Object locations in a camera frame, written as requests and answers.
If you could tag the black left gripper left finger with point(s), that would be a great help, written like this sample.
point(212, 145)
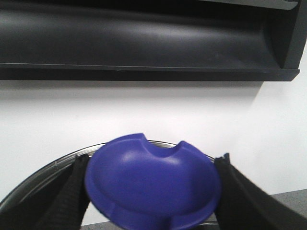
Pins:
point(62, 203)

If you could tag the glass lid with blue knob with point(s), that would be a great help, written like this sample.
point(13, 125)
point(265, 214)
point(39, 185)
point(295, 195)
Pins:
point(140, 186)

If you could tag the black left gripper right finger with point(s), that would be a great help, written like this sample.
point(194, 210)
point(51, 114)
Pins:
point(244, 206)

